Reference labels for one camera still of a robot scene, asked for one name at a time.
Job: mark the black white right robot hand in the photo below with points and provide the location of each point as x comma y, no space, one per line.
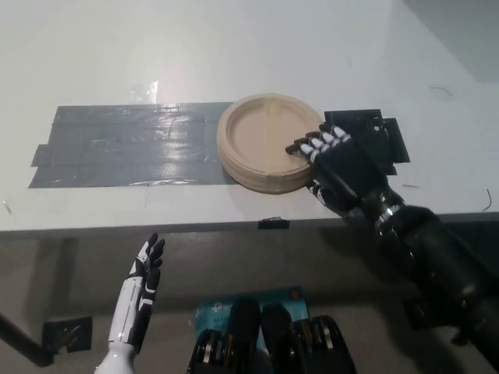
347,167

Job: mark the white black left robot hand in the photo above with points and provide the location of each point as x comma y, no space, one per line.
134,296

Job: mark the stack of beige plates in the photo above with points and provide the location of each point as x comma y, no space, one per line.
257,144

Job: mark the large black tape patch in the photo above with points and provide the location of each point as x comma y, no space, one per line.
362,121

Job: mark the black floor tape patch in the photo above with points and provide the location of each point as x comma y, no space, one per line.
68,333

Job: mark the teal cardboard box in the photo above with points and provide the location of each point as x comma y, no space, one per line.
214,311

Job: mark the small black tape strip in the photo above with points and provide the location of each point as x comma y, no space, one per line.
273,223

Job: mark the black metal bar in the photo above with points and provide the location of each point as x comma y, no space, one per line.
21,341

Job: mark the clear tape piece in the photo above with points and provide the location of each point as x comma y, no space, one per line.
146,93

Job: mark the grey duct tape patch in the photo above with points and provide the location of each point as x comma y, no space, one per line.
124,144

